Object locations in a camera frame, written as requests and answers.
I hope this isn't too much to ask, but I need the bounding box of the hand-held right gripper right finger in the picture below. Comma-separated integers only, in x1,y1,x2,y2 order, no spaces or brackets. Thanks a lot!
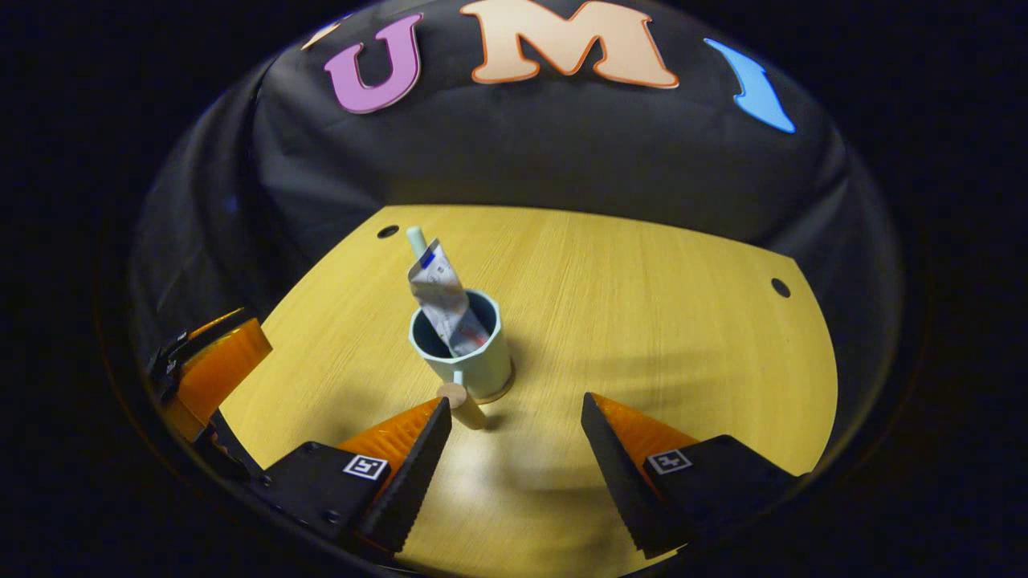
579,391,806,561

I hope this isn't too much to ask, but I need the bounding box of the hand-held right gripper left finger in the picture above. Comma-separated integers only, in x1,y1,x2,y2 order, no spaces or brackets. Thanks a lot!
249,397,454,555

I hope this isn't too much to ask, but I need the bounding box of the round cork coaster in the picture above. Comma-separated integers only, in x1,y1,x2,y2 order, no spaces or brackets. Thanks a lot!
472,368,517,406

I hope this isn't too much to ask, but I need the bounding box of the pale green cup wooden handle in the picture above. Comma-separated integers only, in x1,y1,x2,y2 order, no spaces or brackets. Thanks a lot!
407,288,516,431

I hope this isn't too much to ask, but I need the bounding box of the white toothpaste tube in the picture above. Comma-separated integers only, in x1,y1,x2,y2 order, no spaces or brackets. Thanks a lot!
406,238,492,359

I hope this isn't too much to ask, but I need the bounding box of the wooden desktop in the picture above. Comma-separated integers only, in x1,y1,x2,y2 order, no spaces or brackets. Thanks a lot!
218,204,840,578

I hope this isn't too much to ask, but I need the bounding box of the black backdrop cloth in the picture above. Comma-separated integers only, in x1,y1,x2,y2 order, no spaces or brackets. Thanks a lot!
131,0,906,454

